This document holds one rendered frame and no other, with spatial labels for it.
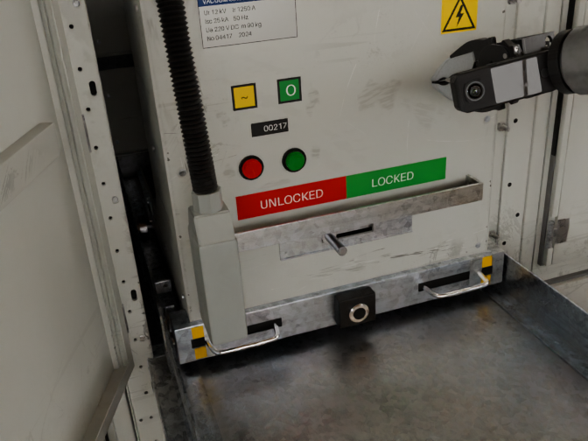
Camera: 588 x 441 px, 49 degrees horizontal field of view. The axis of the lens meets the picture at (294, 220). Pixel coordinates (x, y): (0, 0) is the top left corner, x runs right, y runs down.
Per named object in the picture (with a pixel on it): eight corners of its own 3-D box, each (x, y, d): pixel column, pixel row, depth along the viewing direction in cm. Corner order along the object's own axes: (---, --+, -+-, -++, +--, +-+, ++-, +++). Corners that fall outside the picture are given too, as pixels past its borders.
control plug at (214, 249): (249, 339, 83) (235, 215, 75) (212, 348, 81) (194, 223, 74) (234, 307, 89) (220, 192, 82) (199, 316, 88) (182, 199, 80)
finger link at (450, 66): (456, 75, 92) (509, 67, 84) (426, 83, 89) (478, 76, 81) (452, 53, 91) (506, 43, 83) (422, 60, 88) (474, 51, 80)
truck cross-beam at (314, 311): (501, 282, 107) (505, 250, 105) (179, 365, 93) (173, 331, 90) (484, 268, 112) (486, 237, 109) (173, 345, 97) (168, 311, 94)
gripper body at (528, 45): (521, 94, 86) (607, 86, 75) (477, 108, 81) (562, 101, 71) (514, 36, 84) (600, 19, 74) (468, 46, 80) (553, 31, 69)
